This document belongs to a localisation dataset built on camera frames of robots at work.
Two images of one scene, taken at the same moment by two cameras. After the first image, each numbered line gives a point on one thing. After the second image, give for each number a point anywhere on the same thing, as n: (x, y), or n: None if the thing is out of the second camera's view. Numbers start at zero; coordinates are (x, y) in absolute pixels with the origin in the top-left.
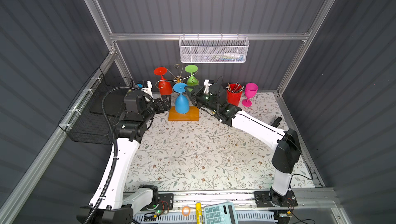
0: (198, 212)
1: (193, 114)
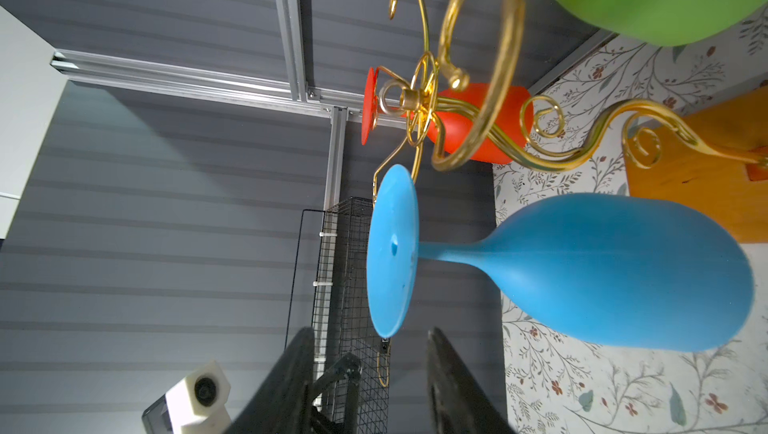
0: None
1: (696, 155)
